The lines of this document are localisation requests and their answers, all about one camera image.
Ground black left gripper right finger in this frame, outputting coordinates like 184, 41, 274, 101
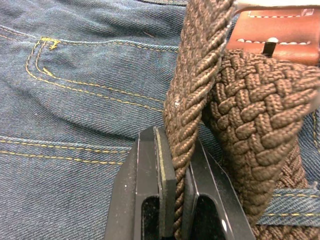
181, 139, 257, 240

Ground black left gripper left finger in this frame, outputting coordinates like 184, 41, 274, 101
104, 126, 178, 240

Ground brown braided belt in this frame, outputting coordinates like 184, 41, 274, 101
162, 0, 320, 240

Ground blue denim shorts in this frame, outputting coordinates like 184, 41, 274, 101
0, 0, 320, 240

